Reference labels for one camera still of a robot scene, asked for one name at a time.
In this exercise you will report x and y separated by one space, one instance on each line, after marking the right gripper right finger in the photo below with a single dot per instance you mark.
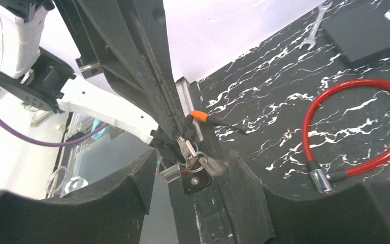
270 210

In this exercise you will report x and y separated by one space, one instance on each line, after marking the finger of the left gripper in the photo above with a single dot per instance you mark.
102 37
147 24

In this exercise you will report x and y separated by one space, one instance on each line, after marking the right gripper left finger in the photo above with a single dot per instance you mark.
111 210

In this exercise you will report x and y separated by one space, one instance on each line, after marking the silver key bunch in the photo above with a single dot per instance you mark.
197 161

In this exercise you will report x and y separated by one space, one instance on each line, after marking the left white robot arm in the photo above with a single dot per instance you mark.
30 72

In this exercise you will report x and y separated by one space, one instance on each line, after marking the silver wrench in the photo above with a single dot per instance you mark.
310 40

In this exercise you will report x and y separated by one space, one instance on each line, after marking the black flat box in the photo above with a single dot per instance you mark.
361 35

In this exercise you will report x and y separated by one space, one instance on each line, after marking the red cable lock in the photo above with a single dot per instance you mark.
345 134

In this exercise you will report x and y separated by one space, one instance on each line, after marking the orange cable connector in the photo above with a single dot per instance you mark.
209 119

